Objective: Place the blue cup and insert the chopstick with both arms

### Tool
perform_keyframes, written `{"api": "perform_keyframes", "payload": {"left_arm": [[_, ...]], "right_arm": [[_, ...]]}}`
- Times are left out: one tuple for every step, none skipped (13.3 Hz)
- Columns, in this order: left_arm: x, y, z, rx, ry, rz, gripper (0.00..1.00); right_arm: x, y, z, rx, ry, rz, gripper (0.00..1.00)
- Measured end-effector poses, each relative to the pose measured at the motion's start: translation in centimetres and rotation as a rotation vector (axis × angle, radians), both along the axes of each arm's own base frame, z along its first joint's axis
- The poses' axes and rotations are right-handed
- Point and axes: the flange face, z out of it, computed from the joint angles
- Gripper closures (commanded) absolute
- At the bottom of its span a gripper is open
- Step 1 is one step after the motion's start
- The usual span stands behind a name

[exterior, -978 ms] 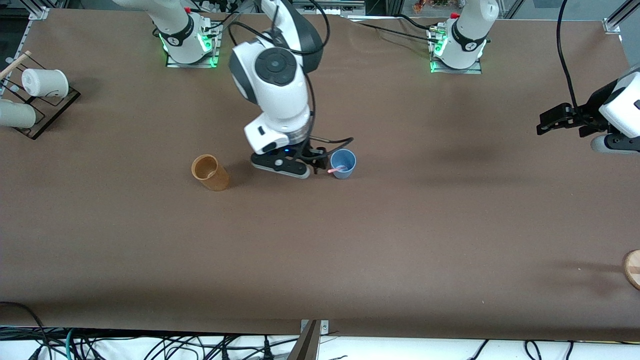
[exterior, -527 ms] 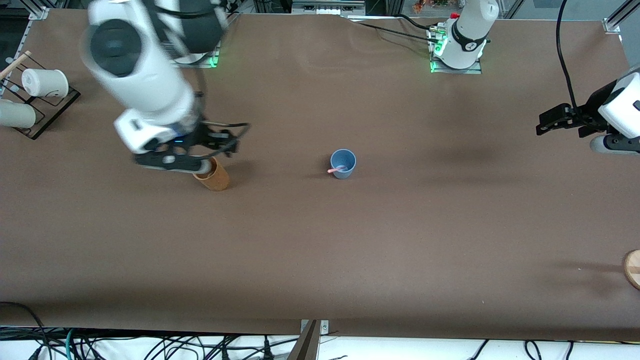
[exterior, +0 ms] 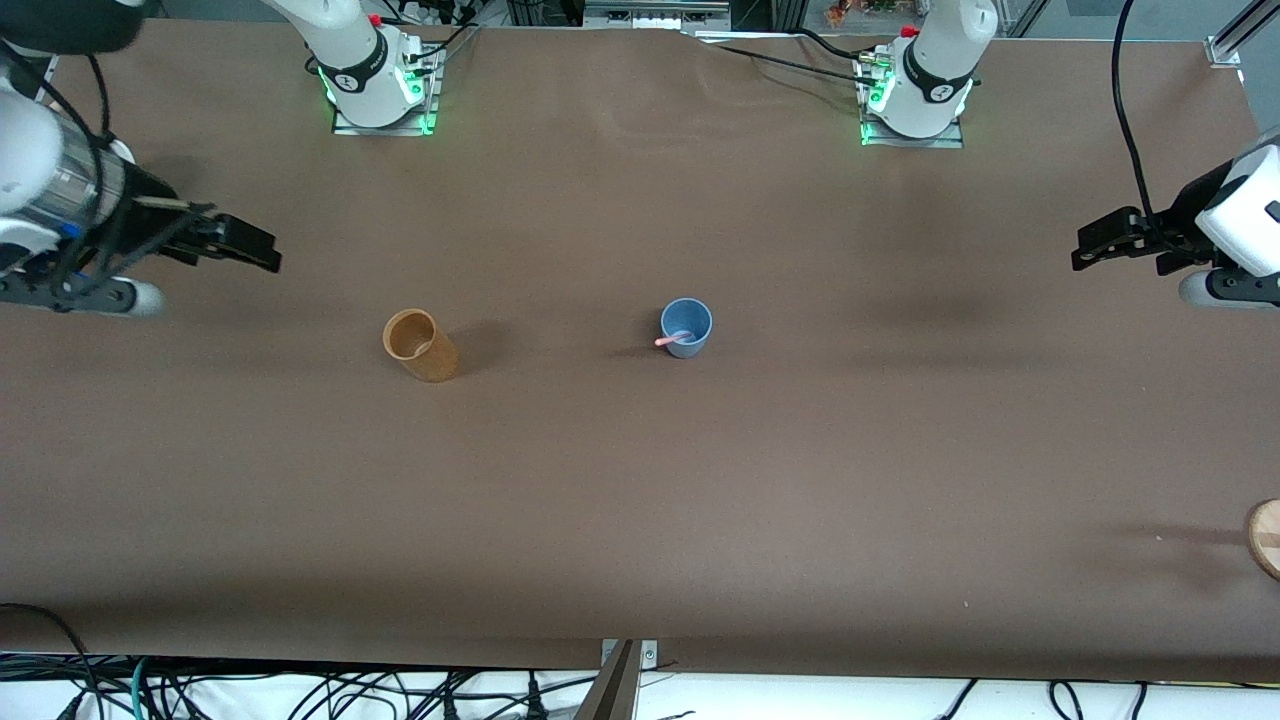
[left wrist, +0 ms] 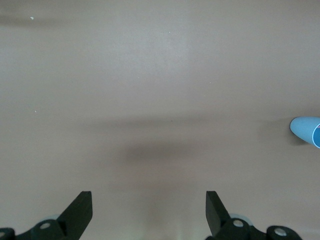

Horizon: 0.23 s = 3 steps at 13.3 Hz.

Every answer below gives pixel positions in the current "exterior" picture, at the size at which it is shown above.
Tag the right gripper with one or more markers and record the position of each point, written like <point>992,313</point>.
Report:
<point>150,203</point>

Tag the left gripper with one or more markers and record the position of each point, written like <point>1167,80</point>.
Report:
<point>1183,213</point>

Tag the blue plastic cup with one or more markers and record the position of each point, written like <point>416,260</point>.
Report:
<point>690,347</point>

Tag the pink spoon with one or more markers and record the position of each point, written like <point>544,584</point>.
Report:
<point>665,342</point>

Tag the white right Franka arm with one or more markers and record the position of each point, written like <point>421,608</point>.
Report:
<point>360,70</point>

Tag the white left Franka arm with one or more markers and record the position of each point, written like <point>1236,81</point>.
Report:
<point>935,80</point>

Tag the brown cylindrical cup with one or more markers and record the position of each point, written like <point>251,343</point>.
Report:
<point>425,355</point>

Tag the round wooden disc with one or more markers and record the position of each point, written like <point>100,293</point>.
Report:
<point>1268,540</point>

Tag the silver background equipment box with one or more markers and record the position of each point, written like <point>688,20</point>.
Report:
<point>650,15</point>

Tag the silver aluminium frame rail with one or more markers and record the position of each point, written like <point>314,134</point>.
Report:
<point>1225,50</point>

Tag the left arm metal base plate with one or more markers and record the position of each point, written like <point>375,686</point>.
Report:
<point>950,140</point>

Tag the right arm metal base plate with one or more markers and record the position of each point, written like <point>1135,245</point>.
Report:
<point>428,118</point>

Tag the dark camera pole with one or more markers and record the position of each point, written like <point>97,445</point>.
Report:
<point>612,695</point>

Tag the silver metal bracket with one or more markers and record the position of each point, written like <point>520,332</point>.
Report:
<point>650,655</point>

